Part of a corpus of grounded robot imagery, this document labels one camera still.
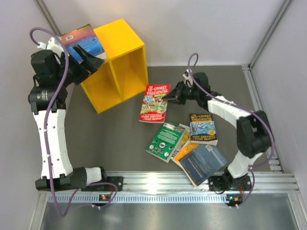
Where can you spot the aluminium mounting rail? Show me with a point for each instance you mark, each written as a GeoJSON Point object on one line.
{"type": "Point", "coordinates": [158, 183]}

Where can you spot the perforated metal cable tray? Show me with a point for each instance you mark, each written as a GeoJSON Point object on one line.
{"type": "Point", "coordinates": [142, 199]}

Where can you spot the red 13-storey treehouse book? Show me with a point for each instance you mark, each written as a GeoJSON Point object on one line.
{"type": "Point", "coordinates": [153, 108]}

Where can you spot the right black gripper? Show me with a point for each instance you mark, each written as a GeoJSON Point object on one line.
{"type": "Point", "coordinates": [177, 94]}

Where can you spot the blue orange gradient cover book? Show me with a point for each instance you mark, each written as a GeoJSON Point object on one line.
{"type": "Point", "coordinates": [87, 39]}

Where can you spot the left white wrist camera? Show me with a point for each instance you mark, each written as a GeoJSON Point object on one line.
{"type": "Point", "coordinates": [52, 44]}

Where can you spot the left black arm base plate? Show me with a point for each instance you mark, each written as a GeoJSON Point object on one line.
{"type": "Point", "coordinates": [116, 180]}

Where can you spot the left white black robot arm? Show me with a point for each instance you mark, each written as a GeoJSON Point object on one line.
{"type": "Point", "coordinates": [48, 106]}

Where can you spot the dark blue nineteen eighty-four book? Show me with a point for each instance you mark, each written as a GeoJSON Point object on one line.
{"type": "Point", "coordinates": [202, 162]}

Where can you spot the yellow blue 169-storey treehouse book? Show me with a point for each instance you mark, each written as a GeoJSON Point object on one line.
{"type": "Point", "coordinates": [202, 129]}

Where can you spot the green cover paperback book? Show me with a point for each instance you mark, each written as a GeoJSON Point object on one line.
{"type": "Point", "coordinates": [166, 141]}

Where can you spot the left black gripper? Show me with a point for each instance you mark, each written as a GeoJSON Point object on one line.
{"type": "Point", "coordinates": [91, 64]}

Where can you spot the yellow wooden cubby shelf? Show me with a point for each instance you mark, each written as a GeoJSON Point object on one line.
{"type": "Point", "coordinates": [124, 73]}

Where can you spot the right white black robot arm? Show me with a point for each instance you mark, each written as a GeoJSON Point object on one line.
{"type": "Point", "coordinates": [253, 132]}

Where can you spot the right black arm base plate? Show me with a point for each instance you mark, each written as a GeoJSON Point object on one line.
{"type": "Point", "coordinates": [218, 184]}

